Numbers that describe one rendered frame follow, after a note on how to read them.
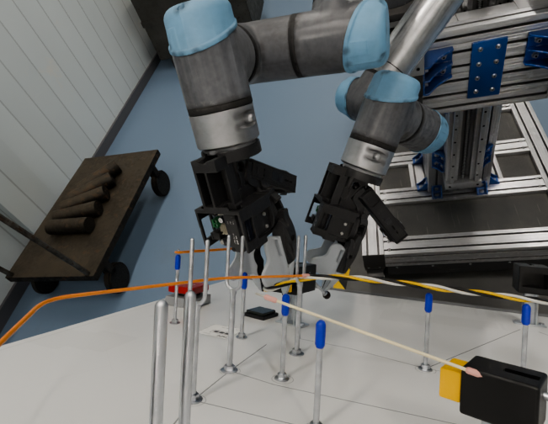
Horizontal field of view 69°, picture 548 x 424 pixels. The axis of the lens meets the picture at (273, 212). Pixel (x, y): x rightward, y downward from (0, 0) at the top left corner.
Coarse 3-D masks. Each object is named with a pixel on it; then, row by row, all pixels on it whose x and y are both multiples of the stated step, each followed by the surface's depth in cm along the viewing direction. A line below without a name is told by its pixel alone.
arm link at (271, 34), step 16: (288, 16) 48; (256, 32) 48; (272, 32) 47; (256, 48) 47; (272, 48) 48; (288, 48) 47; (256, 64) 48; (272, 64) 49; (288, 64) 48; (256, 80) 51; (272, 80) 52
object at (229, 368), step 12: (228, 240) 42; (228, 252) 42; (240, 252) 42; (228, 264) 42; (240, 264) 41; (228, 276) 42; (228, 288) 42; (240, 288) 42; (228, 336) 42; (228, 348) 42; (228, 360) 42; (228, 372) 41
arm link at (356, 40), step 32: (320, 0) 47; (352, 0) 46; (384, 0) 45; (288, 32) 47; (320, 32) 45; (352, 32) 44; (384, 32) 44; (320, 64) 47; (352, 64) 47; (384, 64) 48
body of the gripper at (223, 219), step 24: (192, 168) 45; (216, 168) 43; (240, 168) 48; (216, 192) 46; (240, 192) 47; (264, 192) 48; (216, 216) 49; (240, 216) 44; (264, 216) 49; (216, 240) 51; (240, 240) 46; (264, 240) 48
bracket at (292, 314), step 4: (292, 296) 62; (296, 296) 59; (292, 300) 62; (292, 304) 62; (292, 308) 62; (292, 312) 61; (288, 316) 61; (292, 316) 61; (280, 320) 61; (288, 320) 61; (292, 320) 61; (288, 324) 60; (292, 324) 59; (304, 324) 59; (308, 324) 60
